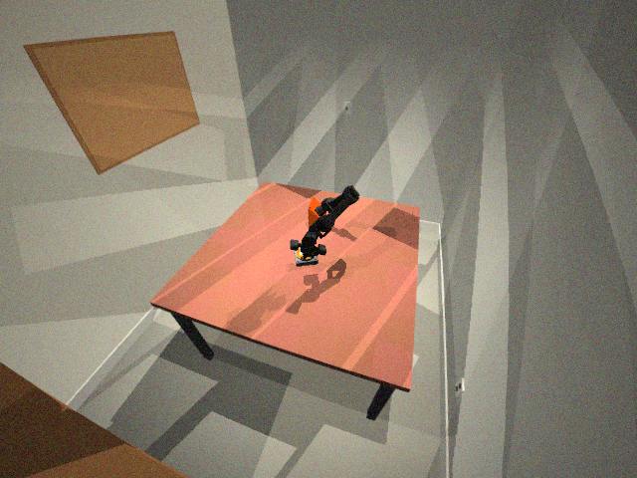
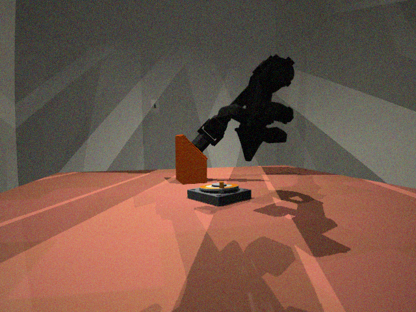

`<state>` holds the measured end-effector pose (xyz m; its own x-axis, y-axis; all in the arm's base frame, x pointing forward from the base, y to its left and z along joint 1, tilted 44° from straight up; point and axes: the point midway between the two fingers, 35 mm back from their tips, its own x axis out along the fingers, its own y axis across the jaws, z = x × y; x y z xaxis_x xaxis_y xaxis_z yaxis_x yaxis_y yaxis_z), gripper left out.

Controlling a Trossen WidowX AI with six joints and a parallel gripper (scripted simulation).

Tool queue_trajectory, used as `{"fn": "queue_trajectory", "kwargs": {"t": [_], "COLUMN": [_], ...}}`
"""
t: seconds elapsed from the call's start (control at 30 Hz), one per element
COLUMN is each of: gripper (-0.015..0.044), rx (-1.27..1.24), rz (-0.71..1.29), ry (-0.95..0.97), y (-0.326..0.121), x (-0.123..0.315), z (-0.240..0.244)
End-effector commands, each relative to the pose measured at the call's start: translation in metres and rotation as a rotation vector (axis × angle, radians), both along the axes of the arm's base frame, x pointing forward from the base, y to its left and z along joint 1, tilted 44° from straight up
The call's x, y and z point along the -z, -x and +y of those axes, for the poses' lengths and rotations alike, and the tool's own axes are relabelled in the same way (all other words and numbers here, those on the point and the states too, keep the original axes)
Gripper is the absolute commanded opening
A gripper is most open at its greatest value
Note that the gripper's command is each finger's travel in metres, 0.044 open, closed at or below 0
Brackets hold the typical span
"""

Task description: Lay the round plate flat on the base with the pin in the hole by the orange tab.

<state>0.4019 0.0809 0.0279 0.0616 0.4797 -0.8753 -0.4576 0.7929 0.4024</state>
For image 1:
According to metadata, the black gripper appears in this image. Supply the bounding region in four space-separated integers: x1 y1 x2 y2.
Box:
290 239 326 260

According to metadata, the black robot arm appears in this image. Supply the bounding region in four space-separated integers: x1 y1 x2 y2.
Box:
302 185 360 258

